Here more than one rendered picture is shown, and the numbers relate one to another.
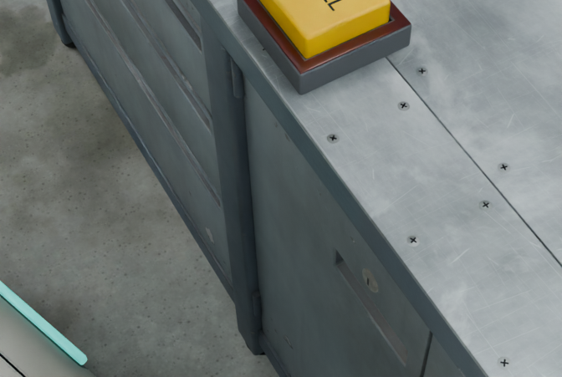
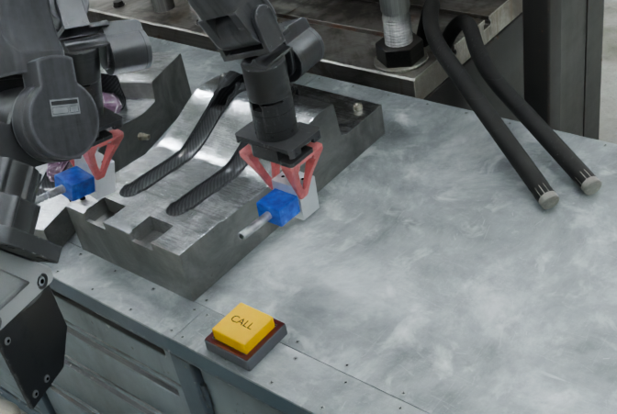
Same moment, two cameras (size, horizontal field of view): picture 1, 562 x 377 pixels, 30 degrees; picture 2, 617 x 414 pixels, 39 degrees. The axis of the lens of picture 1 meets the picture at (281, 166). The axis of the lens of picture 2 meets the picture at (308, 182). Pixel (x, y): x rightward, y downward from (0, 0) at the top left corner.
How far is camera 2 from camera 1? 0.53 m
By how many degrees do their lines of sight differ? 24
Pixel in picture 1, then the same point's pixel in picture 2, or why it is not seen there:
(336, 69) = (261, 354)
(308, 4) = (238, 330)
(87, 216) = not seen: outside the picture
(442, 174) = (323, 377)
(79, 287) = not seen: outside the picture
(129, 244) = not seen: outside the picture
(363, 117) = (280, 369)
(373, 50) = (273, 341)
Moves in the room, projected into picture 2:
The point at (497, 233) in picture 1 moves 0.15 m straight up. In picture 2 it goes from (354, 391) to (338, 302)
